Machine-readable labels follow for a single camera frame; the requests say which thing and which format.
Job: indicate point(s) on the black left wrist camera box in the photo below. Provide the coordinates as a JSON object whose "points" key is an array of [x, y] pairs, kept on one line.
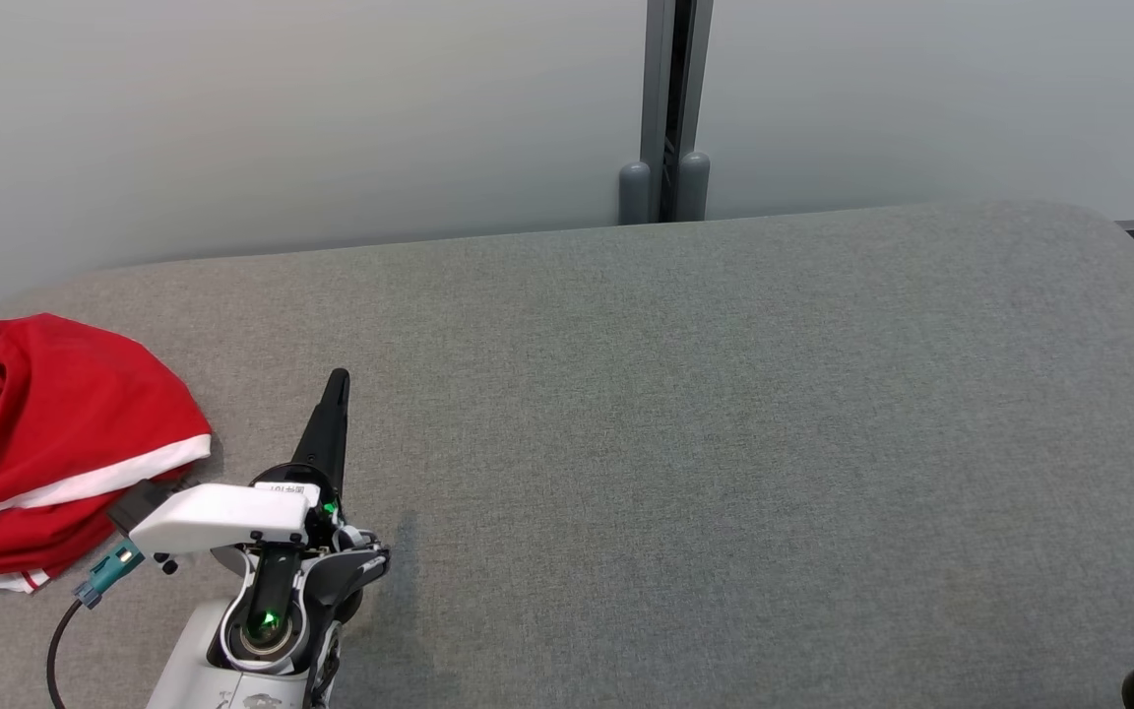
{"points": [[134, 507]]}

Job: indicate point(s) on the red garment with white band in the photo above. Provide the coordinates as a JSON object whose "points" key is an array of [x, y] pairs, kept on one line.
{"points": [[65, 394]]}

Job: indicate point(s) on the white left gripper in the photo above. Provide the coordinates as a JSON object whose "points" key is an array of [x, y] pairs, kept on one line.
{"points": [[222, 517]]}

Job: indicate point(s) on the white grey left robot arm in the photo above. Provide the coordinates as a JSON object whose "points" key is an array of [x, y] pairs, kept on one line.
{"points": [[193, 670]]}

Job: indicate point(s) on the grey partition post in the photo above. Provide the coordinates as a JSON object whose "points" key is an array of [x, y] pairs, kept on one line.
{"points": [[656, 98]]}

